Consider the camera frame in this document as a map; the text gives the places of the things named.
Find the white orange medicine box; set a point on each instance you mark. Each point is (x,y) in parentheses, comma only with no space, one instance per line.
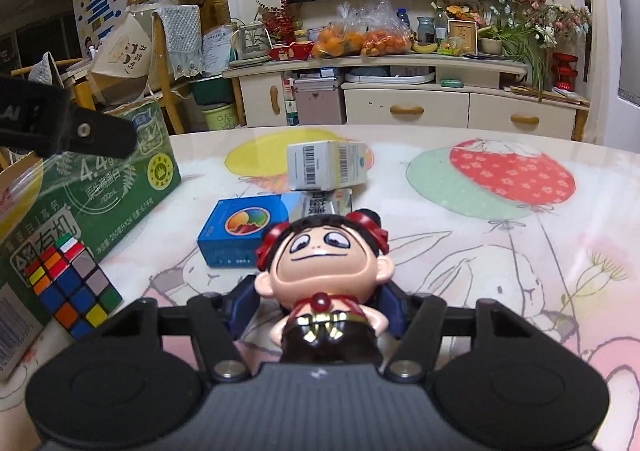
(326,165)

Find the bag of tangerines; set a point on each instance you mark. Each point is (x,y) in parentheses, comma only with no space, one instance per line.
(384,32)

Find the green milk cardboard carton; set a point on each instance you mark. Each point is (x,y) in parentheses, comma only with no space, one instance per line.
(96,199)

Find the red vase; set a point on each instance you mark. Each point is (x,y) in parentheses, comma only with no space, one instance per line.
(564,71)

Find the canvas tote bag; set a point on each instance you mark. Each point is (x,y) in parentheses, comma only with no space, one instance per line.
(123,60)

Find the pink storage box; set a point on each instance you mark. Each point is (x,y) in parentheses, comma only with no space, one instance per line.
(319,101)

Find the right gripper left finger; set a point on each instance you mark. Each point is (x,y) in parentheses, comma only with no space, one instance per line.
(216,322)

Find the nezha doll figure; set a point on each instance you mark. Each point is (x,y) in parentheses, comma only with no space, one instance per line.
(323,270)

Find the rubiks cube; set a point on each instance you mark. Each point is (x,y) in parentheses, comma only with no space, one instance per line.
(72,287)

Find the white tower air conditioner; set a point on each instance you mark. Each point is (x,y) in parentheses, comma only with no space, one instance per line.
(613,80)

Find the wooden dining table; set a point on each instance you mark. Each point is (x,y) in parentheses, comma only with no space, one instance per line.
(69,74)

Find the green trash bin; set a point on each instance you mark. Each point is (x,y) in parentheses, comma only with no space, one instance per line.
(221,117)

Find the bag of oranges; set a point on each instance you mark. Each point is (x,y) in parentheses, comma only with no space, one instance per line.
(343,36)

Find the cream tv cabinet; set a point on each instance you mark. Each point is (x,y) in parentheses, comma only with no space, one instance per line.
(414,89)

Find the wooden chair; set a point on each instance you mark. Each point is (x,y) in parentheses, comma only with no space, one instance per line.
(176,34)

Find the blue round logo box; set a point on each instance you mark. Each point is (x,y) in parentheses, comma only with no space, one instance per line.
(233,231)

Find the potted flower plant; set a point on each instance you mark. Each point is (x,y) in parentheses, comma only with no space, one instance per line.
(530,31)

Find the framed certificate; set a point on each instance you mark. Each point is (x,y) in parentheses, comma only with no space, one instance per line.
(464,34)

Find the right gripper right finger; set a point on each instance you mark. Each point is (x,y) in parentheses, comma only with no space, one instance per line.
(416,322)

